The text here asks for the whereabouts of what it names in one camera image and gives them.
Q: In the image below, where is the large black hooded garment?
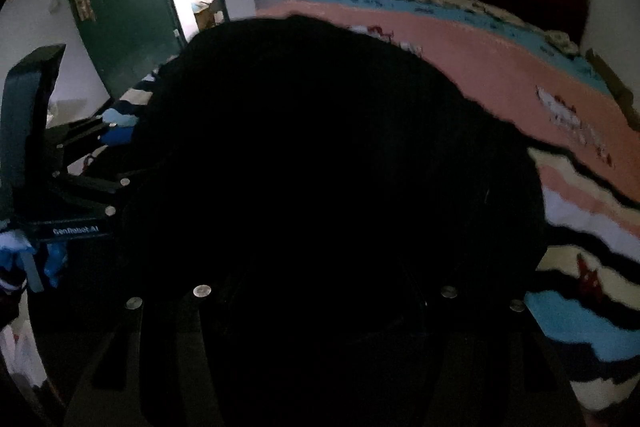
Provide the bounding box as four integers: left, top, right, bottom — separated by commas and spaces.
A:
24, 13, 586, 427

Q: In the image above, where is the blue gloved left hand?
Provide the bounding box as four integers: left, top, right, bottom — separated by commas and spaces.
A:
1, 230, 67, 293

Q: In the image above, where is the pink Hello Kitty bed sheet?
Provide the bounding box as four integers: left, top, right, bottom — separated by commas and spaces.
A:
0, 0, 640, 427

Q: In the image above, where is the olive mattress edge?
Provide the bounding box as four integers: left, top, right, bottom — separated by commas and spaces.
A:
586, 49, 640, 133

